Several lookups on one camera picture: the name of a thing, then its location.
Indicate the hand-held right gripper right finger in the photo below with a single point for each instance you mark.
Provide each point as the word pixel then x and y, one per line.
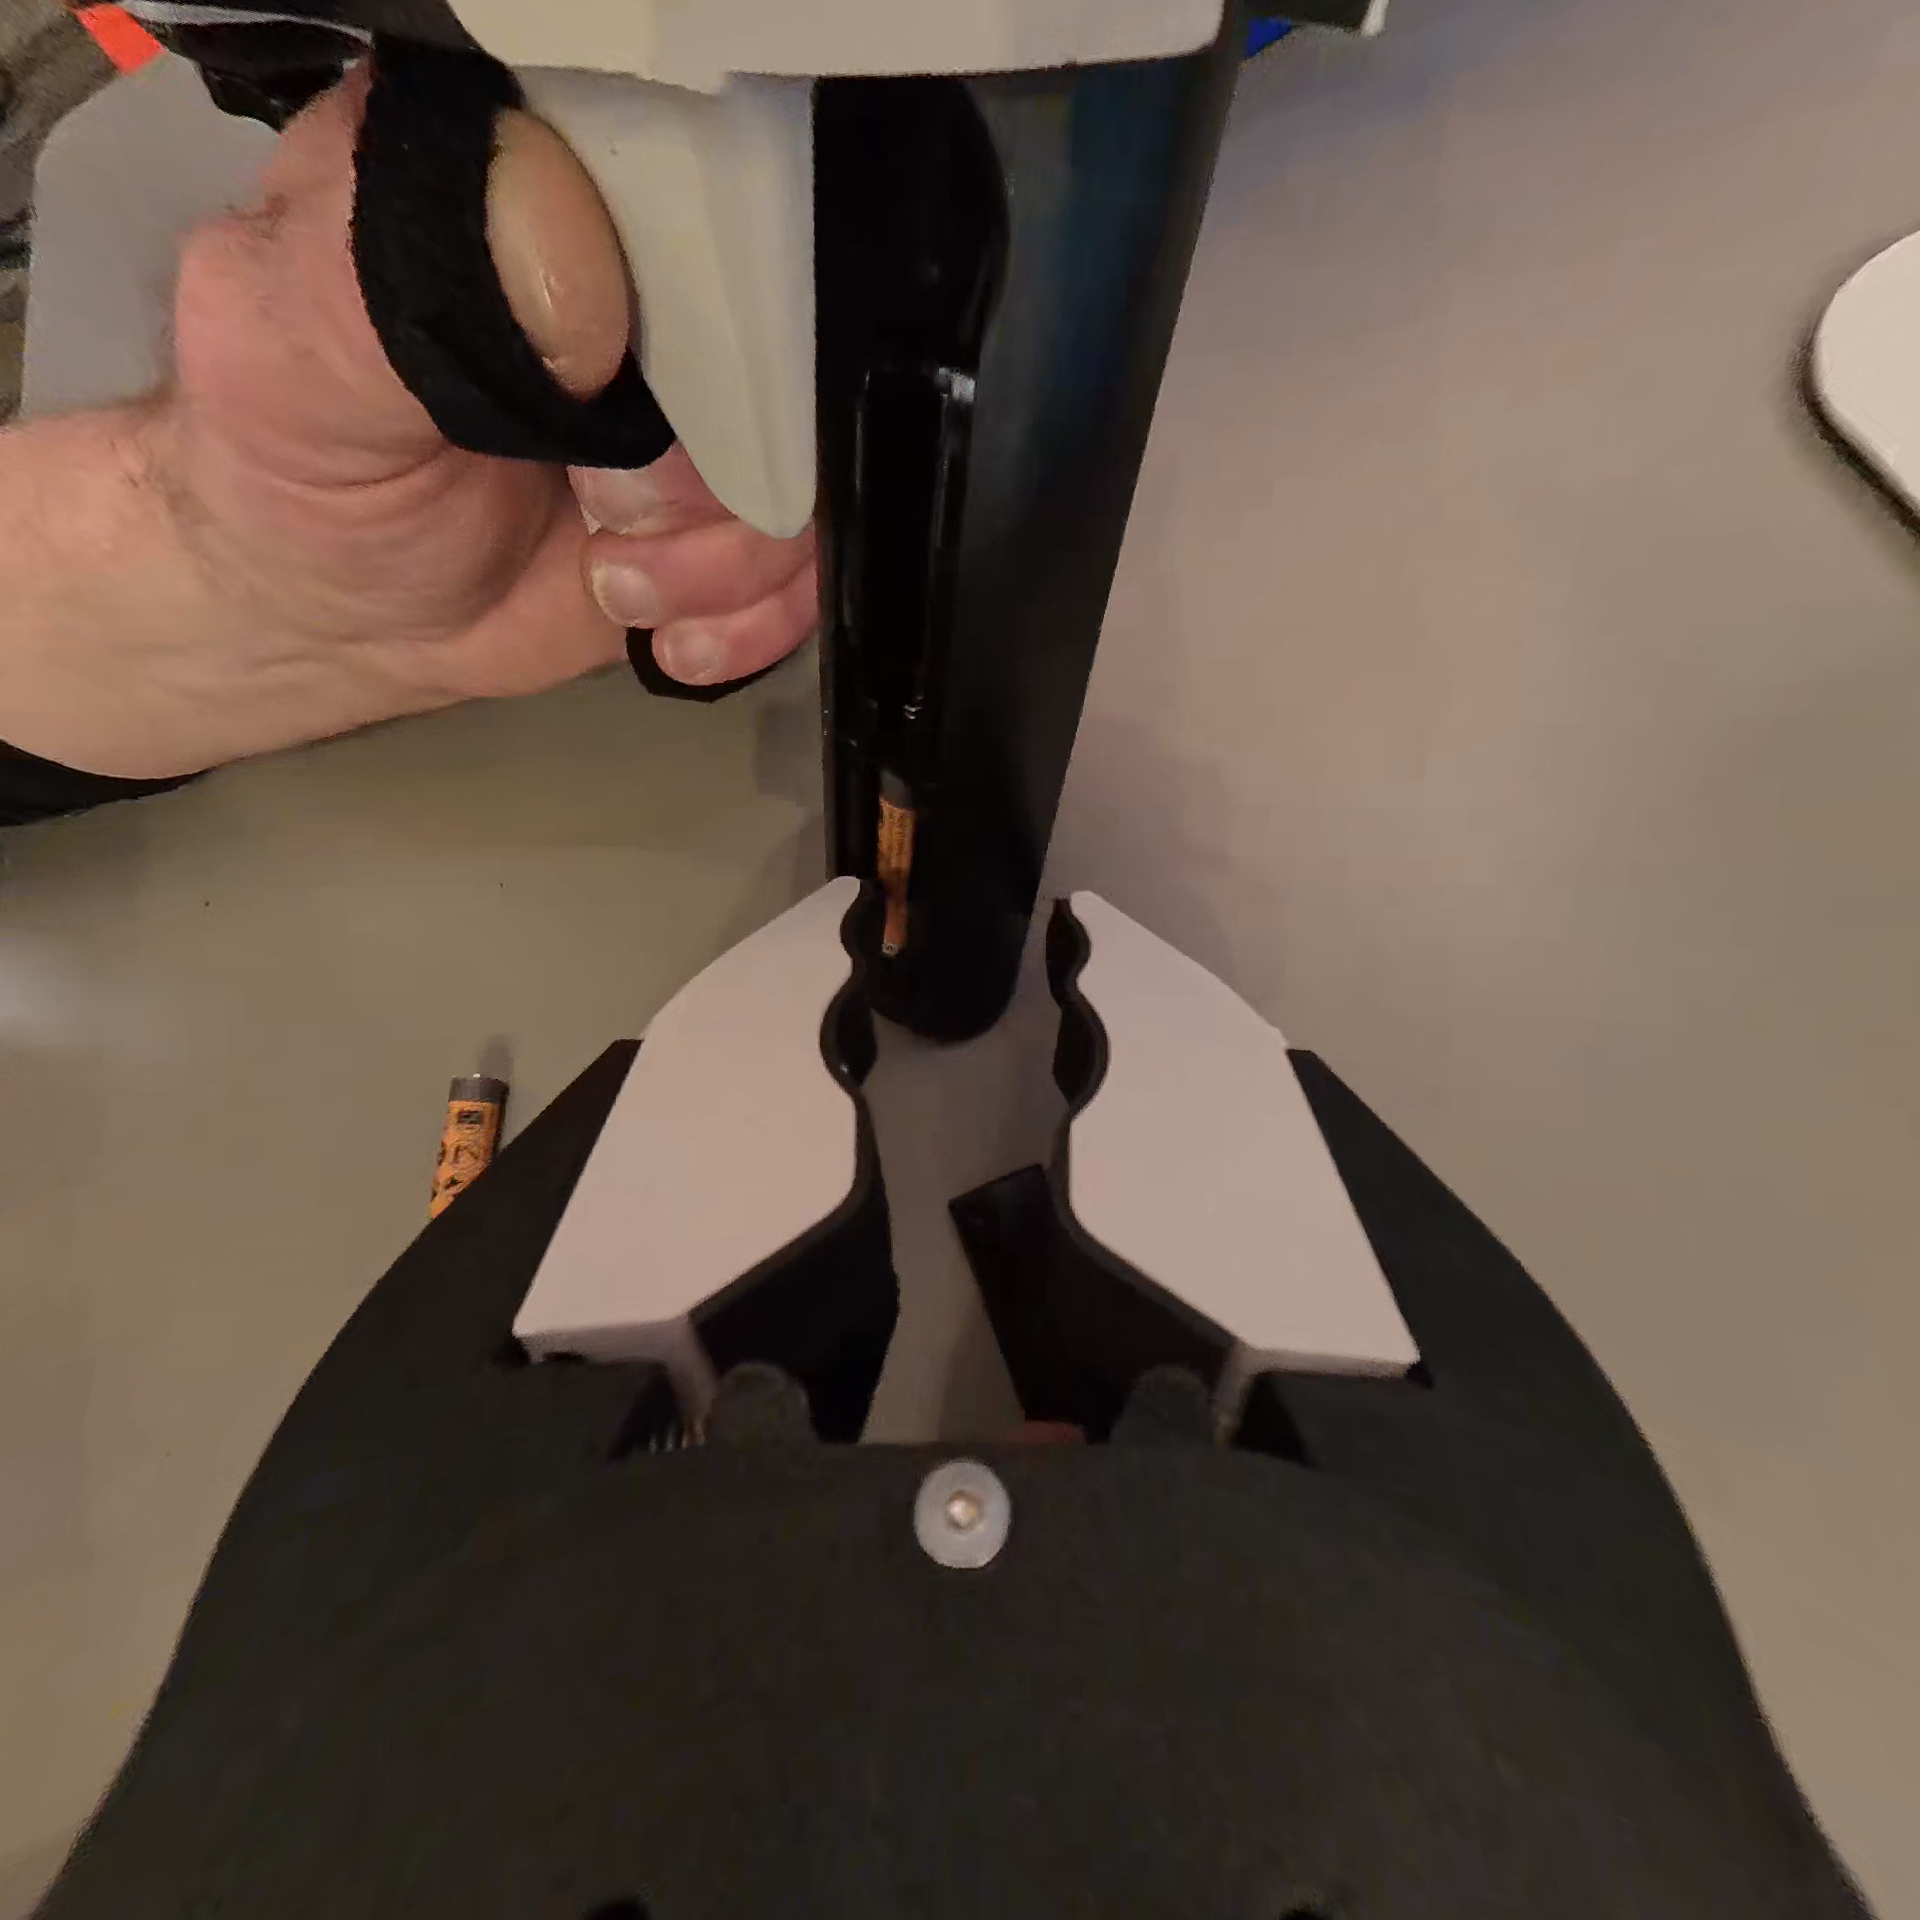
pixel 1215 1185

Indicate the white metal document stand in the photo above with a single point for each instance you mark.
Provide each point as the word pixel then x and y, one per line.
pixel 1875 376

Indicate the orange battery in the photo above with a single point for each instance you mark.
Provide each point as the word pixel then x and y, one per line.
pixel 470 1141
pixel 896 863

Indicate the black remote control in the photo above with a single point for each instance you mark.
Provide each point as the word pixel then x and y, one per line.
pixel 1110 451

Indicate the person's left forearm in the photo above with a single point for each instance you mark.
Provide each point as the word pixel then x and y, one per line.
pixel 60 629

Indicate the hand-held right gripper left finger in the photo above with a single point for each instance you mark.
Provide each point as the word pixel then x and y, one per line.
pixel 705 1141

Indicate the person's left hand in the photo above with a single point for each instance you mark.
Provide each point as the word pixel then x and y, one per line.
pixel 301 494

